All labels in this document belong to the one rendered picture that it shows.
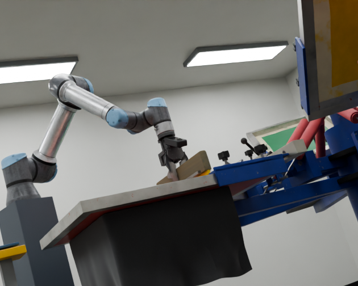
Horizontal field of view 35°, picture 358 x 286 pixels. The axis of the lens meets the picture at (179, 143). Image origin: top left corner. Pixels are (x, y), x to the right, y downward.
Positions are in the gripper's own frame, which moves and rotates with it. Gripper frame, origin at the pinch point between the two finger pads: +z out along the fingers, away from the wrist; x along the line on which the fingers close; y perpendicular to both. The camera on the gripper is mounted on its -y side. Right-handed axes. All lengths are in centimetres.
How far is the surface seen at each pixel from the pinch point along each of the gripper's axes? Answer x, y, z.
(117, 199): 40, -29, 8
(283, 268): -310, 380, 52
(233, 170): -3.4, -30.4, 6.6
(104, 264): 43, -10, 25
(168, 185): 22.2, -29.3, 7.0
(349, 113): -66, -30, -7
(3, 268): 71, 10, 16
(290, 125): -159, 110, -46
